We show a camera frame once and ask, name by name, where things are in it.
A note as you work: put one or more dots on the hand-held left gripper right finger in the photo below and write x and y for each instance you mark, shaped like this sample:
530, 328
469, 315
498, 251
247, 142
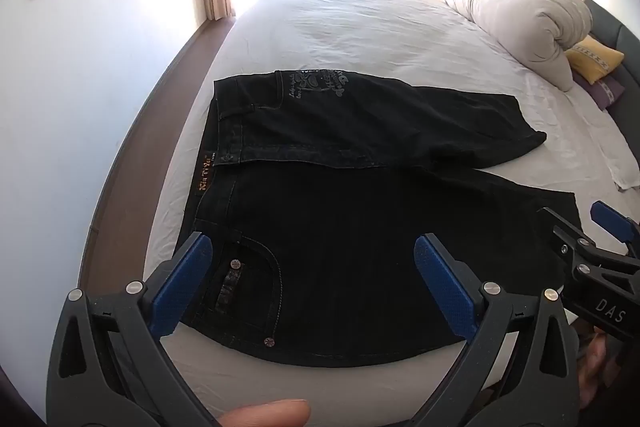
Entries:
445, 288

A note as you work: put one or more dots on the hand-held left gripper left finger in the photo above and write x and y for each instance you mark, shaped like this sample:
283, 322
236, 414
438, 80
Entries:
185, 278

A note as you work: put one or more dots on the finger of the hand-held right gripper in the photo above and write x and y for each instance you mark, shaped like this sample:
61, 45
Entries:
616, 221
570, 239

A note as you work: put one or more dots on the black denim pants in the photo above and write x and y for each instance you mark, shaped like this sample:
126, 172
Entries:
350, 232

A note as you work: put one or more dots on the person's right hand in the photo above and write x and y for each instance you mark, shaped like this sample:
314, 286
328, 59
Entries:
600, 357

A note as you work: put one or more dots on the person's left hand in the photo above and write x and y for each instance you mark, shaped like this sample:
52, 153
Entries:
270, 414

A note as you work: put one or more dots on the white folded cloth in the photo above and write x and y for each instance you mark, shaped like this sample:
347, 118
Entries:
620, 147

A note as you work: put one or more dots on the purple pillow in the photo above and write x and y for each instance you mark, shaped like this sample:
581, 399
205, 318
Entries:
607, 93

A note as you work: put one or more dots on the yellow patterned pillow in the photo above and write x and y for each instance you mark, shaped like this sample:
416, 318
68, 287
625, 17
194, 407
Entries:
595, 57

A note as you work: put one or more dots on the dark grey headboard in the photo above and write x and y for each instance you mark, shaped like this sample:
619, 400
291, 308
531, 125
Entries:
621, 38

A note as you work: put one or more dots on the rolled white duvet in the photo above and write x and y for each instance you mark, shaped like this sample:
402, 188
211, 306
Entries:
515, 22

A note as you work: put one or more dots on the bed with white sheet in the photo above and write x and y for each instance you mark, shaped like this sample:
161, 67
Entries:
350, 32

